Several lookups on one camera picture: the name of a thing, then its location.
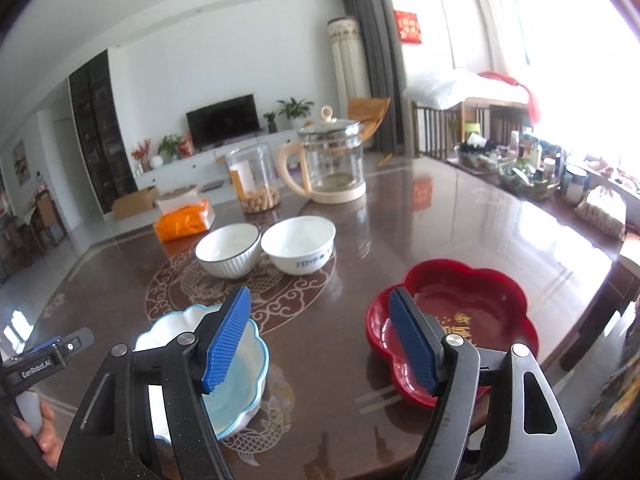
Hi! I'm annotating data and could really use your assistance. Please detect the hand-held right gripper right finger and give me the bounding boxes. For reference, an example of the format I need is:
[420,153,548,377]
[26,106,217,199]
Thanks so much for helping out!
[389,287,581,480]

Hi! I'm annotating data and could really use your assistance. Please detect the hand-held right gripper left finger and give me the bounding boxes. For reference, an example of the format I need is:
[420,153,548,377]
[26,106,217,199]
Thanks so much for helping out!
[56,286,252,480]

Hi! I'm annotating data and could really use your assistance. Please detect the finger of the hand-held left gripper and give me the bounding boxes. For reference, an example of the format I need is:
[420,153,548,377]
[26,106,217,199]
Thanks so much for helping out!
[59,327,96,356]
[22,339,62,356]

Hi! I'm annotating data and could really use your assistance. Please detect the blue scalloped bowl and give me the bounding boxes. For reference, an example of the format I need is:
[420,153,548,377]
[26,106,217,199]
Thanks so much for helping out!
[132,304,271,445]

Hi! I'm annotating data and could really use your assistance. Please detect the white ribbed bowl dark rim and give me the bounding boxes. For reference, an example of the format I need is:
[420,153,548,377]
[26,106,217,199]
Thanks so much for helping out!
[195,223,262,279]

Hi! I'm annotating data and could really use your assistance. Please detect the white bowl blue print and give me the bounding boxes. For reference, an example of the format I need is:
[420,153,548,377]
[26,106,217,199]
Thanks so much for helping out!
[261,216,337,276]

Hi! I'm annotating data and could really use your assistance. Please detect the person's left hand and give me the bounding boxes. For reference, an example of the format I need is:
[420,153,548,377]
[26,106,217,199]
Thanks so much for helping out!
[10,400,63,468]

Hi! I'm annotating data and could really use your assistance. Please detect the orange tissue pack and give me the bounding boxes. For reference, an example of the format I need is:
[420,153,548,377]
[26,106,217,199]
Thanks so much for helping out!
[153,196,217,243]

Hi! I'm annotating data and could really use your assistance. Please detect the cardboard box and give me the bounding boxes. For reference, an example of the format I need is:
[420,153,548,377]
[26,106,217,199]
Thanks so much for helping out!
[111,186,161,220]

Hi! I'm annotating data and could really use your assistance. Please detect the clear plastic peanut jar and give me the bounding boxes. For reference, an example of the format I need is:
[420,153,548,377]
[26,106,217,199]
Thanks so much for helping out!
[225,142,281,214]

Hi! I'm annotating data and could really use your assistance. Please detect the white television cabinet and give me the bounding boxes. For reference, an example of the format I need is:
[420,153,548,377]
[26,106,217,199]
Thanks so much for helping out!
[132,127,321,196]

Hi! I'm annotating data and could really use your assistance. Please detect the basket with bottles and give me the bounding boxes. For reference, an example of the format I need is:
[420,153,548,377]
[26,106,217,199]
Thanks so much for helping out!
[497,157,561,200]

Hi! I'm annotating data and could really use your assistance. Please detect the basket with dark items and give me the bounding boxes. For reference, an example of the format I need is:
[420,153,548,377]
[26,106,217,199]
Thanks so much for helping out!
[455,132,516,175]

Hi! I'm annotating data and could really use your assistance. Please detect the red flowers in vase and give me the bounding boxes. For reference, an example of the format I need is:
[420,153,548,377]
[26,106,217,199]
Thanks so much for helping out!
[131,139,152,173]

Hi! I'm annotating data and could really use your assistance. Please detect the bushy green potted plant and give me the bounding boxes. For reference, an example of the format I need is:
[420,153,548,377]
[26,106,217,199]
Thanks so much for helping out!
[157,134,195,161]

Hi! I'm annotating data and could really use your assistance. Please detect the floral blanket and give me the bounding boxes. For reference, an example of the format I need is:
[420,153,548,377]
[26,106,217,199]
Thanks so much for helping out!
[580,305,640,461]

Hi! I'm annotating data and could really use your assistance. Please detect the wooden slatted bench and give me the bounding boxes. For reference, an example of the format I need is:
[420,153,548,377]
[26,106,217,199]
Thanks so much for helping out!
[410,97,531,161]

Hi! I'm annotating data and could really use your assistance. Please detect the black television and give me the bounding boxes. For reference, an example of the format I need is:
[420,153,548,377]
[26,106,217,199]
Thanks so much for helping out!
[186,93,261,152]

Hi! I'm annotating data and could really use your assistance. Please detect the white lidded jar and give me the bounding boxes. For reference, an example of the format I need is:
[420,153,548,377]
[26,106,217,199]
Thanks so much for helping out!
[562,162,591,206]

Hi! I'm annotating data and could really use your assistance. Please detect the orange lounge chair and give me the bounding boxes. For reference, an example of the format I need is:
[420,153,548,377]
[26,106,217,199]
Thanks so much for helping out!
[347,96,392,151]

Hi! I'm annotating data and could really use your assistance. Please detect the large green potted plant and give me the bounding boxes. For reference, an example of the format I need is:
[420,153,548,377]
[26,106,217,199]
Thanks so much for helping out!
[277,97,316,128]

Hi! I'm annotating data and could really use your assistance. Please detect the white pillow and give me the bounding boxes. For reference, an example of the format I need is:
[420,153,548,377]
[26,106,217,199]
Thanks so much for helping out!
[402,69,531,110]

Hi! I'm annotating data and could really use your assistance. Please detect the red cloth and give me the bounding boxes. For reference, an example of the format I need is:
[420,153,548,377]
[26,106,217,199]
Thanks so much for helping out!
[480,71,542,123]

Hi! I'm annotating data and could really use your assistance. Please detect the covered standing air conditioner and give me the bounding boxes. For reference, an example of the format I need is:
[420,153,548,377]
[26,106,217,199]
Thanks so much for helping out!
[327,16,373,151]

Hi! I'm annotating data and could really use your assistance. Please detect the grey curtain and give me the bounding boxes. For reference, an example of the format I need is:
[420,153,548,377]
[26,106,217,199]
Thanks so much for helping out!
[340,0,406,156]

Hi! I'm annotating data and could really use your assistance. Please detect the white curtain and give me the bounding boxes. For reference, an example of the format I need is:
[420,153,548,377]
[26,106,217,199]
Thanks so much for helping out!
[472,0,531,76]

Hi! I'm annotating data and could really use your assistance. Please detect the glass kettle cream handle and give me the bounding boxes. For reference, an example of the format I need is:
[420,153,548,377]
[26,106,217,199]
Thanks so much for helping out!
[275,106,367,205]

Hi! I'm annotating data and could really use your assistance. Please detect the dark wall shelf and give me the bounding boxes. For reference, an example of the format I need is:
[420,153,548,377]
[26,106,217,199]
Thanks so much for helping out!
[69,50,138,213]

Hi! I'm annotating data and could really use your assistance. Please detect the red wall hanging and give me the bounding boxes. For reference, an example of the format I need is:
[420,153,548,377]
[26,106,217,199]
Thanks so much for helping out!
[393,10,423,46]

